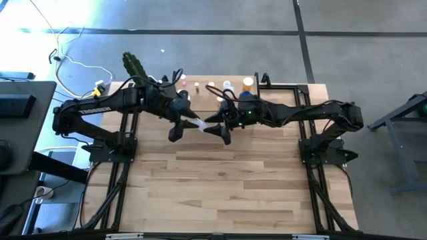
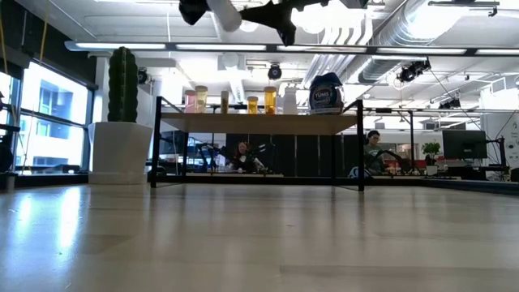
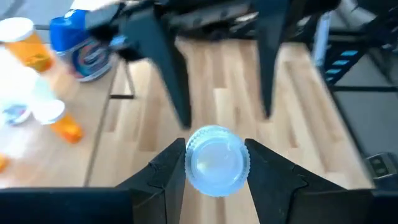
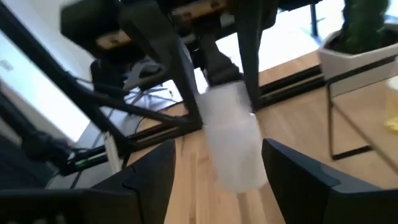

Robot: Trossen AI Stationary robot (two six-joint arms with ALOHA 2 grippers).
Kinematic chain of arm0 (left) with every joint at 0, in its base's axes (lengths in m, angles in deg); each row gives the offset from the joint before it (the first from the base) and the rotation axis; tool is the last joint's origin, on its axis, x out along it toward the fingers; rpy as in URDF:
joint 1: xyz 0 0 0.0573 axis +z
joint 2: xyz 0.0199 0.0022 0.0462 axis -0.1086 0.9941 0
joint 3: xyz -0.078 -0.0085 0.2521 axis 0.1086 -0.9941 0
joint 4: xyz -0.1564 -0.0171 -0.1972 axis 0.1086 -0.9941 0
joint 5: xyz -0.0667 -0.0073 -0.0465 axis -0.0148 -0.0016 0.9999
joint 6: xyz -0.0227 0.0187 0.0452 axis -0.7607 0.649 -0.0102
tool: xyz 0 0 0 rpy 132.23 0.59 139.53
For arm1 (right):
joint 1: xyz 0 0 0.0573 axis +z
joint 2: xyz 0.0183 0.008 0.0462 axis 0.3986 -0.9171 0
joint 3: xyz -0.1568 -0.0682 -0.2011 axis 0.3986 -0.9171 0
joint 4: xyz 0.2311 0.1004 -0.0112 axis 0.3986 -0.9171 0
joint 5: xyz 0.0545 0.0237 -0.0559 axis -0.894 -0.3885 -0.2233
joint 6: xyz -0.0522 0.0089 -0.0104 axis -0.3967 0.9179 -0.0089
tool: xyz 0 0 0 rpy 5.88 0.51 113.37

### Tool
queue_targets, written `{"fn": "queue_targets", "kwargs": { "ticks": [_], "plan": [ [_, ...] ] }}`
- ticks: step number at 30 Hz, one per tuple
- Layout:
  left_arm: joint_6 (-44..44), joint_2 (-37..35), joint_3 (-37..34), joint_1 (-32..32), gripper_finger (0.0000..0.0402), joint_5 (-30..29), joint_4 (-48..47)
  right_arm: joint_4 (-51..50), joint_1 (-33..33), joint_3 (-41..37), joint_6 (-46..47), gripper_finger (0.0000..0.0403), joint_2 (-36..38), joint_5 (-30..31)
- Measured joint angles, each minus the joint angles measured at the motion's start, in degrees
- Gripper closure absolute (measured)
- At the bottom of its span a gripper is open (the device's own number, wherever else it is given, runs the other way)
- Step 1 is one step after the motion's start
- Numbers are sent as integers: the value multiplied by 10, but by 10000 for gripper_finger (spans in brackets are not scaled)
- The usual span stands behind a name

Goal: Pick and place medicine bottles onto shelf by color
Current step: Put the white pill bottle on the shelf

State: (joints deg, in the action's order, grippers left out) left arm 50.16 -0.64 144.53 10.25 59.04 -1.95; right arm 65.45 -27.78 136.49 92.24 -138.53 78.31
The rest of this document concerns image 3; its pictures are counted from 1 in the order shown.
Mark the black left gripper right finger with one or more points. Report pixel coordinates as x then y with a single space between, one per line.
280 193

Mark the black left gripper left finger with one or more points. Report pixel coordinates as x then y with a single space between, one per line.
161 180

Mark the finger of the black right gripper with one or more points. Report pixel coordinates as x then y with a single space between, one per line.
164 62
269 62

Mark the white bottle ribbed cap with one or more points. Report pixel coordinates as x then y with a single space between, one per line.
217 160

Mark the blue Tums bottle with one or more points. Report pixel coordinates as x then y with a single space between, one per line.
81 46

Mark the small orange pill bottle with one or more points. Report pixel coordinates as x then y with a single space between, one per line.
66 129

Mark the amber pill bottle white cap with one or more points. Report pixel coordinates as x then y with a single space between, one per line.
28 49

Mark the white opaque pill bottle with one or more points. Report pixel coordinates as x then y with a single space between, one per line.
21 84

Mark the wooden shelf black legs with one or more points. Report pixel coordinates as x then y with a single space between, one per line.
71 161

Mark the white box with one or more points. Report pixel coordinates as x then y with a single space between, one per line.
93 3

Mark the black control box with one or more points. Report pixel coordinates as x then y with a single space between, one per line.
382 171

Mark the silver bracket plate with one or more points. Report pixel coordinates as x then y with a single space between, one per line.
320 37

